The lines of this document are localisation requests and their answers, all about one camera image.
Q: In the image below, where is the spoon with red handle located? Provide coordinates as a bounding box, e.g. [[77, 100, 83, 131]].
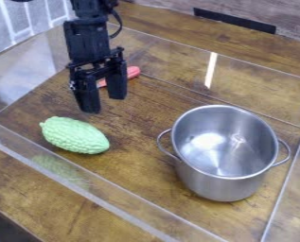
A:
[[96, 66, 140, 88]]

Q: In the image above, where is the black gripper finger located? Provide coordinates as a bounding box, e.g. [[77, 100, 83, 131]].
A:
[[104, 60, 127, 99], [69, 76, 100, 113]]

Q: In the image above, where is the silver metal pot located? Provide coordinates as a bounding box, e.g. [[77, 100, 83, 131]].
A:
[[162, 105, 287, 202]]

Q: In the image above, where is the green bumpy bitter gourd toy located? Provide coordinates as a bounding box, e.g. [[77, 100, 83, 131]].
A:
[[39, 116, 109, 154]]

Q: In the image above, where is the black strip on wall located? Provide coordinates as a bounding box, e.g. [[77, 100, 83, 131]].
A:
[[192, 8, 275, 34]]

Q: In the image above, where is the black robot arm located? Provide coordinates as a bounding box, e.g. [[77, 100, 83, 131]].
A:
[[63, 0, 127, 113]]

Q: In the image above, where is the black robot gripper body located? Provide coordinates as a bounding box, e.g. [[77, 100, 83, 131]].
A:
[[63, 17, 127, 79]]

